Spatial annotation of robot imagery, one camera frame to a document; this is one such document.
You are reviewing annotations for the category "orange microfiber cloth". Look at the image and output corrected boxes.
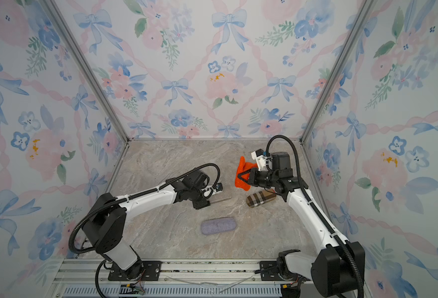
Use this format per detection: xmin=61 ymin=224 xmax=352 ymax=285
xmin=235 ymin=156 xmax=258 ymax=191

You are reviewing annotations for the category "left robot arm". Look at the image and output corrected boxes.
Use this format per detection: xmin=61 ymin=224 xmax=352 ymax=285
xmin=76 ymin=170 xmax=223 ymax=280

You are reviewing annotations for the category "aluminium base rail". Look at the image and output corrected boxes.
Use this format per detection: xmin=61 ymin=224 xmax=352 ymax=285
xmin=47 ymin=259 xmax=320 ymax=298

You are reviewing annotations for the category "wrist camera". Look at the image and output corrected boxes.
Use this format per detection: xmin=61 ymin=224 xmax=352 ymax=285
xmin=251 ymin=149 xmax=271 ymax=171
xmin=202 ymin=183 xmax=223 ymax=200

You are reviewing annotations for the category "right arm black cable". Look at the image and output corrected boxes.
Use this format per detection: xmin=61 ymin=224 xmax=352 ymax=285
xmin=265 ymin=135 xmax=365 ymax=298

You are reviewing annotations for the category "purple eyeglass case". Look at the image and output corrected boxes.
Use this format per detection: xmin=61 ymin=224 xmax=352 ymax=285
xmin=200 ymin=217 xmax=237 ymax=235

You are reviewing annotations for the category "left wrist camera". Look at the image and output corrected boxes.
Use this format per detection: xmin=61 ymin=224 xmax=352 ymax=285
xmin=202 ymin=183 xmax=223 ymax=200

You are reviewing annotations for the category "grey eyeglass case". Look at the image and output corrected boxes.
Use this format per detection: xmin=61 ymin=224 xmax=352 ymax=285
xmin=209 ymin=196 xmax=231 ymax=204

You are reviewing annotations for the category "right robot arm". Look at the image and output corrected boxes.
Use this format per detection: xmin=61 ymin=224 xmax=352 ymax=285
xmin=235 ymin=150 xmax=366 ymax=298

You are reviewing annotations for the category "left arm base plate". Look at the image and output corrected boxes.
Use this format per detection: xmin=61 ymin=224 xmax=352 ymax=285
xmin=108 ymin=260 xmax=163 ymax=282

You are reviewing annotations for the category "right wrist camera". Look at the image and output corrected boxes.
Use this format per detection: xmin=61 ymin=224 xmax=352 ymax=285
xmin=251 ymin=149 xmax=271 ymax=171

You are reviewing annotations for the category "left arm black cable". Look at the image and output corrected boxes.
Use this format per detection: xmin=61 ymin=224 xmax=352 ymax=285
xmin=68 ymin=163 xmax=221 ymax=255

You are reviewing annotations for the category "plaid eyeglass case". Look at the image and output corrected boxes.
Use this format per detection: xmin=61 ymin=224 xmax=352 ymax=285
xmin=246 ymin=190 xmax=277 ymax=208

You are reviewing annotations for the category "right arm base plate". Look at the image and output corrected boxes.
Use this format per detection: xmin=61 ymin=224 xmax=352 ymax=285
xmin=255 ymin=260 xmax=291 ymax=281

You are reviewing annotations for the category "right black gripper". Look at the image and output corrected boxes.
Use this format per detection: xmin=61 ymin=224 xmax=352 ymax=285
xmin=238 ymin=168 xmax=279 ymax=188

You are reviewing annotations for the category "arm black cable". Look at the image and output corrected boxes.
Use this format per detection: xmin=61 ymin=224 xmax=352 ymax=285
xmin=68 ymin=163 xmax=221 ymax=255
xmin=265 ymin=135 xmax=365 ymax=298

